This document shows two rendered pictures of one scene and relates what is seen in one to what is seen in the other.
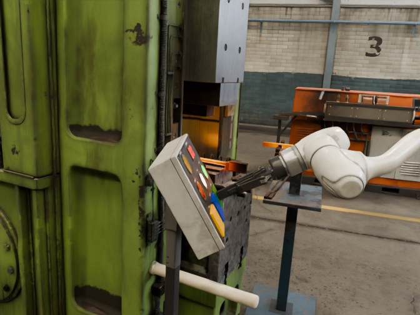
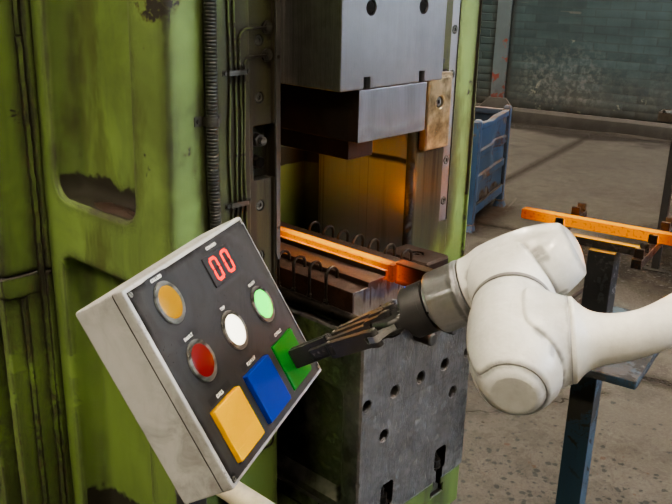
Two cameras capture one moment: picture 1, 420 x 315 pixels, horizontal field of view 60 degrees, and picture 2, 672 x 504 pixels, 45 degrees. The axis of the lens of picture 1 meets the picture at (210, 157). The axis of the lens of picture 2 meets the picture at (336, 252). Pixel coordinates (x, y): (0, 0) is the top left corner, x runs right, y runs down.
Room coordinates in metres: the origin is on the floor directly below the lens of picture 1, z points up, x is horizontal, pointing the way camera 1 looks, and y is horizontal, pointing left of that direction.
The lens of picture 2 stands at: (0.10, -0.41, 1.56)
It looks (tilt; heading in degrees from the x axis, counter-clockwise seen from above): 19 degrees down; 17
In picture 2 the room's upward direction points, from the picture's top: 1 degrees clockwise
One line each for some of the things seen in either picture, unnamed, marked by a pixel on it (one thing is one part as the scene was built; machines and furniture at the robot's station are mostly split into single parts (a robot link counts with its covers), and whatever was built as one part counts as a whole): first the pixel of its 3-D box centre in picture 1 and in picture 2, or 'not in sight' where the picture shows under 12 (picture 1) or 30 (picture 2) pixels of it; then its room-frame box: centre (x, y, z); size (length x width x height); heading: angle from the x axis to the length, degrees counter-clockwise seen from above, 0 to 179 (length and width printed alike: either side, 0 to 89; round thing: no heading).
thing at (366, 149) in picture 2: (182, 106); (307, 132); (1.72, 0.15, 1.24); 0.30 x 0.07 x 0.06; 64
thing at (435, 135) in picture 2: (230, 99); (435, 110); (1.93, -0.09, 1.27); 0.09 x 0.02 x 0.17; 154
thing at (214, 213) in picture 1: (215, 220); (235, 424); (0.95, -0.03, 1.01); 0.07 x 0.05 x 0.07; 179
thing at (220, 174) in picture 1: (184, 167); (311, 265); (1.69, 0.12, 0.96); 0.42 x 0.20 x 0.09; 64
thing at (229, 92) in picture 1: (187, 90); (313, 98); (1.69, 0.12, 1.32); 0.42 x 0.20 x 0.10; 64
